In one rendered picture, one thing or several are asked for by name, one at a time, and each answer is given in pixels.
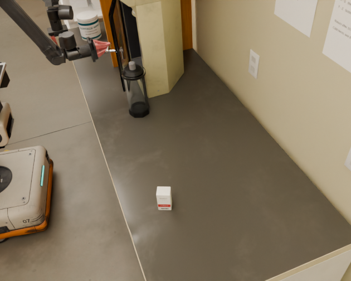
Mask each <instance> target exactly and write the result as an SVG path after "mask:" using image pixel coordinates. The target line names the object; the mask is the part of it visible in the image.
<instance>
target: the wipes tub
mask: <svg viewBox="0 0 351 281"><path fill-rule="evenodd" d="M76 18H77V22H78V25H79V29H80V33H81V37H82V39H83V40H84V41H87V39H86V38H87V37H90V38H92V39H93V40H98V39H99V38H100V37H101V29H100V25H99V20H98V15H97V13H96V12H95V11H83V12H81V13H79V14H77V16H76Z"/></svg>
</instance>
